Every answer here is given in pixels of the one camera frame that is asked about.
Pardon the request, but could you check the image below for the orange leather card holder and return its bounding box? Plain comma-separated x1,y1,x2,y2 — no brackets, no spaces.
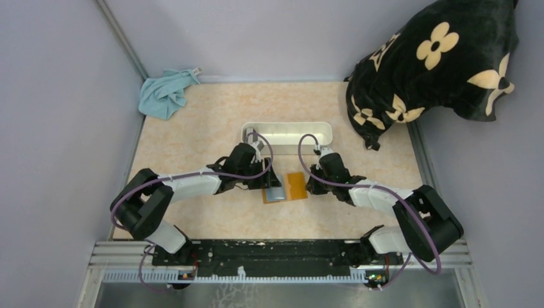
262,172,308,204

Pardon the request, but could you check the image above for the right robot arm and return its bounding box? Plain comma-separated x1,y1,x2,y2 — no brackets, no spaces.
306,148,464,262

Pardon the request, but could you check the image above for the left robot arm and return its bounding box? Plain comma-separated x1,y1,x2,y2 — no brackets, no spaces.
110,141,282,254

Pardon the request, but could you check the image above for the white plastic bin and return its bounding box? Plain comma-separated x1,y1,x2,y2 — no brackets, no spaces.
241,122,333,155

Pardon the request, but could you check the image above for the light blue cloth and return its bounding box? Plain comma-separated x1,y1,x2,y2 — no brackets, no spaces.
138,67,203,120

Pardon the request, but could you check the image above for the black floral pillow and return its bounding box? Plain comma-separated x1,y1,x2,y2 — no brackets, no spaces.
346,1,519,151

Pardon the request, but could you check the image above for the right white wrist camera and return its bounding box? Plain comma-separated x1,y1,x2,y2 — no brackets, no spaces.
314,144,335,159

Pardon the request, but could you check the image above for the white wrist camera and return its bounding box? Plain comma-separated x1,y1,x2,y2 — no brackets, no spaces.
250,140,264,162
314,144,335,159

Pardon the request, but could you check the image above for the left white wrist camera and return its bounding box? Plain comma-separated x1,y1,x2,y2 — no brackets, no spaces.
250,140,264,162

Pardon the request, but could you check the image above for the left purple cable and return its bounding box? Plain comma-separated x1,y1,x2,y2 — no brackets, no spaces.
110,132,274,293

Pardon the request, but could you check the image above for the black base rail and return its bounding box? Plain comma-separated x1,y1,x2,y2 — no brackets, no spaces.
152,239,404,278

